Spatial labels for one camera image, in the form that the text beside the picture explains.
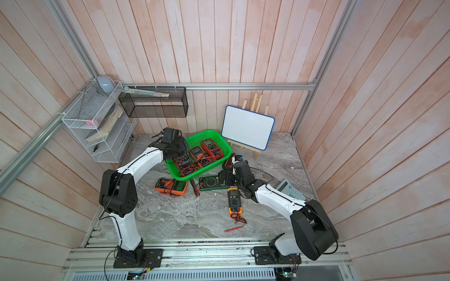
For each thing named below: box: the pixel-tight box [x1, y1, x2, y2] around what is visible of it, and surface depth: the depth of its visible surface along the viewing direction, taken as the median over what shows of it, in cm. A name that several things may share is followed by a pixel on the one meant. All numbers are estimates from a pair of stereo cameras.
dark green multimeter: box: [176, 153, 192, 168], surface depth 94 cm
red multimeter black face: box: [174, 154, 197, 177], surface depth 94 cm
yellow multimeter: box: [224, 187, 247, 233], surface depth 87 cm
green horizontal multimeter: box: [198, 175, 230, 192], surface depth 95 cm
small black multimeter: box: [222, 152, 236, 171], surface depth 103 cm
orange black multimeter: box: [188, 145, 212, 169], surface depth 104 cm
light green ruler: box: [121, 86, 170, 98], surface depth 92 cm
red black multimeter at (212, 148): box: [200, 138, 224, 161], surface depth 107 cm
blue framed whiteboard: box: [220, 104, 276, 151], surface depth 102 cm
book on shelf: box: [85, 103, 124, 143], surface depth 83 cm
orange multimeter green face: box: [154, 177, 189, 197], surface depth 92 cm
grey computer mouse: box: [96, 74, 116, 94], surface depth 84 cm
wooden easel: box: [226, 93, 270, 160], surface depth 95 cm
